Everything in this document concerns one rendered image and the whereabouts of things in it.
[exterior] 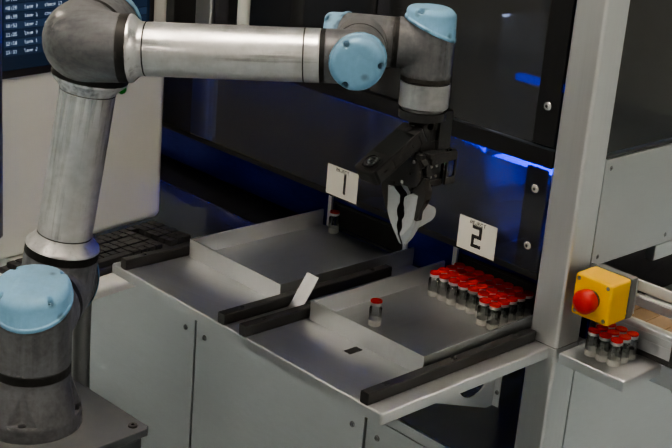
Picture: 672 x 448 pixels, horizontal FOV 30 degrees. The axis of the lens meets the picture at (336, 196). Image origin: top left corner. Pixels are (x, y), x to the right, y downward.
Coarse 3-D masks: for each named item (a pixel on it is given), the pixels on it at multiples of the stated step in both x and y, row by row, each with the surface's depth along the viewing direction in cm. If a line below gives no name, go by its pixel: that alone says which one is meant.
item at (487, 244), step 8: (464, 216) 219; (464, 224) 219; (472, 224) 218; (480, 224) 216; (464, 232) 219; (472, 232) 218; (488, 232) 215; (496, 232) 214; (464, 240) 220; (488, 240) 216; (464, 248) 220; (472, 248) 219; (480, 248) 217; (488, 248) 216; (488, 256) 216
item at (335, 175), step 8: (328, 168) 242; (336, 168) 241; (328, 176) 243; (336, 176) 241; (352, 176) 238; (328, 184) 243; (336, 184) 242; (352, 184) 238; (328, 192) 244; (336, 192) 242; (352, 192) 239; (352, 200) 239
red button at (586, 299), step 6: (576, 294) 200; (582, 294) 199; (588, 294) 198; (594, 294) 199; (576, 300) 200; (582, 300) 199; (588, 300) 198; (594, 300) 198; (576, 306) 200; (582, 306) 199; (588, 306) 198; (594, 306) 199; (582, 312) 199; (588, 312) 199
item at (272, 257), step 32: (256, 224) 246; (288, 224) 252; (320, 224) 258; (192, 256) 235; (224, 256) 228; (256, 256) 238; (288, 256) 240; (320, 256) 241; (352, 256) 242; (384, 256) 235; (256, 288) 223; (288, 288) 219
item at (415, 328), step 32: (352, 288) 218; (384, 288) 224; (416, 288) 230; (320, 320) 211; (352, 320) 206; (384, 320) 215; (416, 320) 216; (448, 320) 217; (384, 352) 201; (416, 352) 196; (448, 352) 199
